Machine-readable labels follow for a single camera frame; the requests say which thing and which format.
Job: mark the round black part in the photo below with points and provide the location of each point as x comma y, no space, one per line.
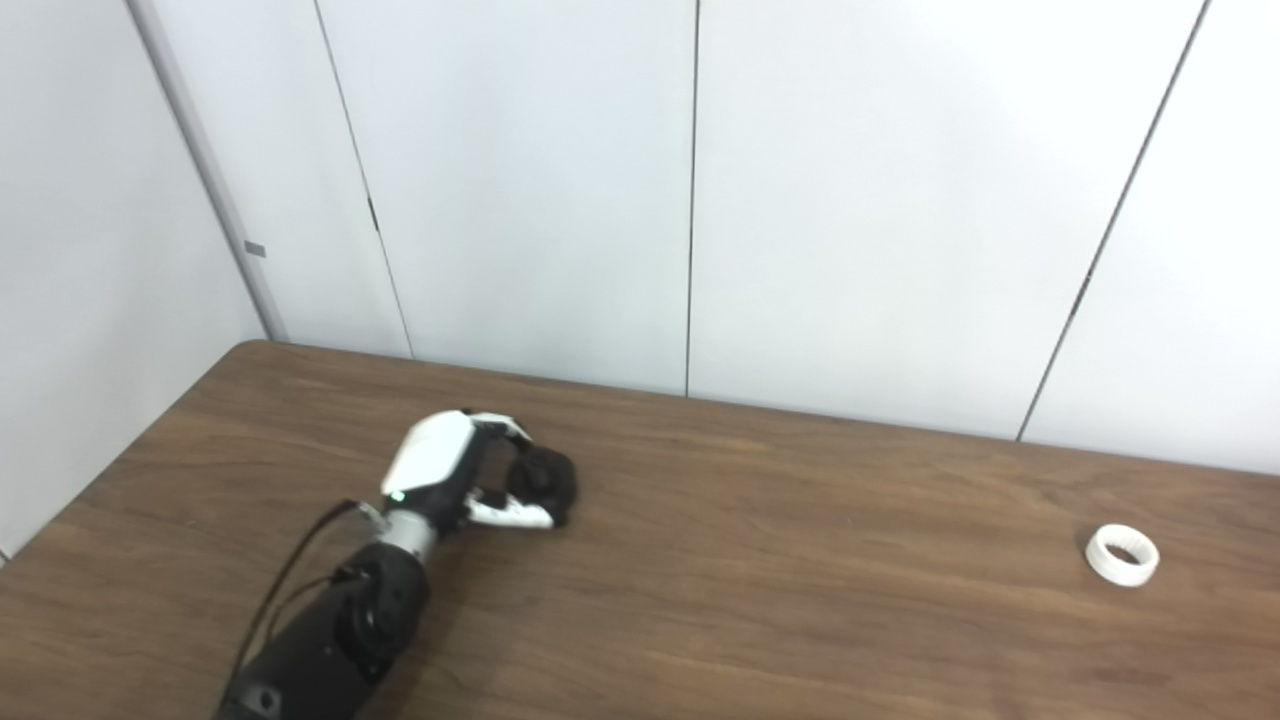
545,480

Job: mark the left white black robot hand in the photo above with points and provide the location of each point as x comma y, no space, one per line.
430,455

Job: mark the grey wall corner trim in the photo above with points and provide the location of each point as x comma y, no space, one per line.
205,170

